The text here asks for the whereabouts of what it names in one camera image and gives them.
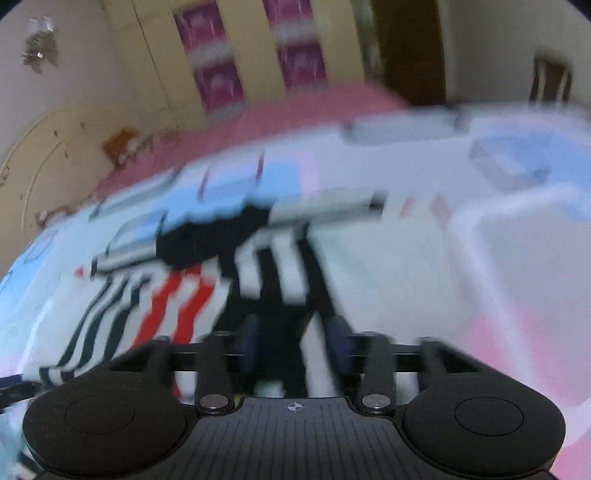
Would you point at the brown wooden door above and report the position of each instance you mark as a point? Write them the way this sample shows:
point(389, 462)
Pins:
point(408, 50)

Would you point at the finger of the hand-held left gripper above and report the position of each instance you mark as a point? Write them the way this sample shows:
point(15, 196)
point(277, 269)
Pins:
point(16, 391)

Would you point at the printed blanket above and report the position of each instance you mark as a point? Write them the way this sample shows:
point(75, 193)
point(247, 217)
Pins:
point(392, 277)

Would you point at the purple wall poster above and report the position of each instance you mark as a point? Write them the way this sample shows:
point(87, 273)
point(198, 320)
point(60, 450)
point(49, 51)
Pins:
point(302, 67)
point(219, 87)
point(288, 16)
point(198, 30)

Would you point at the pink bedsheet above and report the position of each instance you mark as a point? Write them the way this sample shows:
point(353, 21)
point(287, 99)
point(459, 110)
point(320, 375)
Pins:
point(277, 120)

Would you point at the cream wooden headboard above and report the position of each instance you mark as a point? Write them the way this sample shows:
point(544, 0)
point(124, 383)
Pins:
point(51, 152)

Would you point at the cream wardrobe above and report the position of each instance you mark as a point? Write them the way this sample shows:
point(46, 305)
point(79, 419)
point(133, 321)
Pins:
point(147, 55)

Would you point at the brown patterned pillow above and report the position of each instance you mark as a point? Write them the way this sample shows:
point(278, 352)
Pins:
point(119, 144)

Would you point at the brown wooden chair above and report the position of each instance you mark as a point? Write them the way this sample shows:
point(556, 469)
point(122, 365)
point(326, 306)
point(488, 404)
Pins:
point(549, 78)

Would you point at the ceiling chandelier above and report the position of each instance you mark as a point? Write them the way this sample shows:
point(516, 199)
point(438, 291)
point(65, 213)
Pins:
point(40, 44)

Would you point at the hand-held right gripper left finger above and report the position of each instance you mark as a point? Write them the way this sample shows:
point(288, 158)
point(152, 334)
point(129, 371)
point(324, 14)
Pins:
point(251, 344)

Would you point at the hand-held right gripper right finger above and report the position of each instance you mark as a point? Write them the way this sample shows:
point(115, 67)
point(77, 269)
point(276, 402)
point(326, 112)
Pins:
point(339, 346)

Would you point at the striped knit sweater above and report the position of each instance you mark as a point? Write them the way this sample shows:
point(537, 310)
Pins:
point(184, 300)

